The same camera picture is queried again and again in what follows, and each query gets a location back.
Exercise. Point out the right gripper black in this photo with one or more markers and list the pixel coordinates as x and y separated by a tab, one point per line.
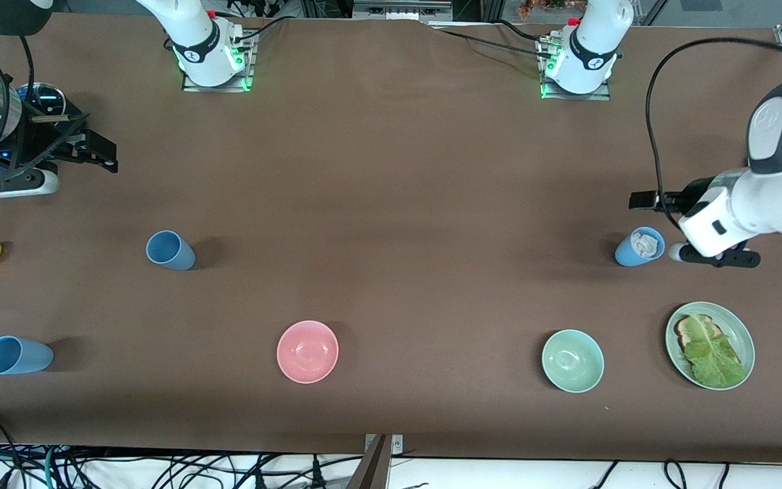
36	141

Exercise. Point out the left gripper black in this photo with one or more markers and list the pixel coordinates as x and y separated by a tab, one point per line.
694	189

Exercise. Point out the white tissue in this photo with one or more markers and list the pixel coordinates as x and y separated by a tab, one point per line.
643	243

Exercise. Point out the blue plastic cup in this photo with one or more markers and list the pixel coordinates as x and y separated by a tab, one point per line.
17	356
174	252
625	257

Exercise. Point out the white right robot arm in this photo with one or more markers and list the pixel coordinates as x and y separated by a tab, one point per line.
194	34

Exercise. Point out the toasted bread slice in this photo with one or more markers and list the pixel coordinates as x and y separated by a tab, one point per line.
684	333

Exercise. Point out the green plate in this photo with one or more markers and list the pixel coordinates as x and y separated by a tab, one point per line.
737	326

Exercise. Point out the green lettuce leaf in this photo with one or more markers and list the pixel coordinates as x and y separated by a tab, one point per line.
713	356

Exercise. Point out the mint green bowl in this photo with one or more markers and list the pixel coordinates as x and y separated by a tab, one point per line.
573	361

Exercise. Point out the orange flowers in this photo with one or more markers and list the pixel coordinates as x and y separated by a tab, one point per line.
533	8

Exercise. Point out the pink bowl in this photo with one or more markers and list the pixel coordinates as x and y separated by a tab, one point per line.
307	353

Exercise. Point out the grey metal box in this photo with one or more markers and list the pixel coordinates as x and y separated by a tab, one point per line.
401	10

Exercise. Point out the dark grey metal bar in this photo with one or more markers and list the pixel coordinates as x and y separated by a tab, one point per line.
372	472

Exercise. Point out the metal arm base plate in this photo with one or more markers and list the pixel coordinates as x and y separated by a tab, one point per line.
574	96
218	88

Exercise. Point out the metal table edge bracket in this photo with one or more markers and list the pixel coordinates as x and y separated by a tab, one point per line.
398	445

